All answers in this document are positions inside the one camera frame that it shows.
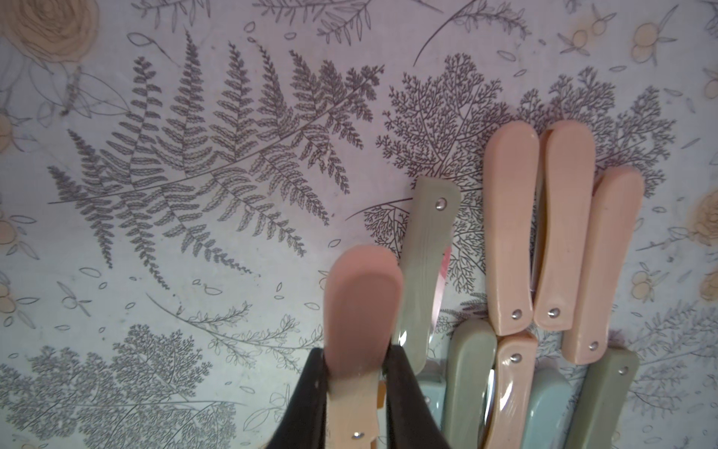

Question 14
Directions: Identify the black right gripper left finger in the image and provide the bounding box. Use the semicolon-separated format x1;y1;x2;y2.
266;348;328;449

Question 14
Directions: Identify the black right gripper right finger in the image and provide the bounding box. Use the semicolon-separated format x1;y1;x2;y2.
383;345;450;449

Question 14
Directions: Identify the light blue folding knife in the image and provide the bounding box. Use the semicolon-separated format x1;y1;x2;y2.
416;359;447;428
521;368;572;449

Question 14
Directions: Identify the pink folding fruit knife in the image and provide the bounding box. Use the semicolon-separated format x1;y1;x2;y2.
482;121;540;336
482;330;538;449
532;120;596;331
561;167;644;365
323;245;403;448

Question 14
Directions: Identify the sage green folding knife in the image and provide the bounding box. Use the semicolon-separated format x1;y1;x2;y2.
393;177;461;374
441;320;497;448

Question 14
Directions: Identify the grey green folding knife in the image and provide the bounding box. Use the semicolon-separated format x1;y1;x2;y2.
564;347;639;449

